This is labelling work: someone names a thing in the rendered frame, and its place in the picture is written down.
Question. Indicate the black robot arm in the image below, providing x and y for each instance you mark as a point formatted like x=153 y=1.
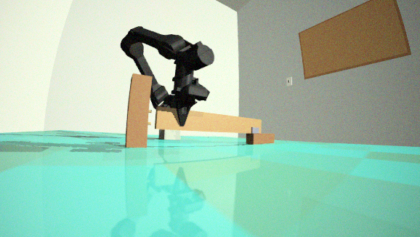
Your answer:
x=188 y=57

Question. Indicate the long wooden rail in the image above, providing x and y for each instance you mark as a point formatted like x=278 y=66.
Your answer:
x=167 y=119

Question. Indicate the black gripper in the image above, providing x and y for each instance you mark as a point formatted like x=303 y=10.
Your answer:
x=182 y=96

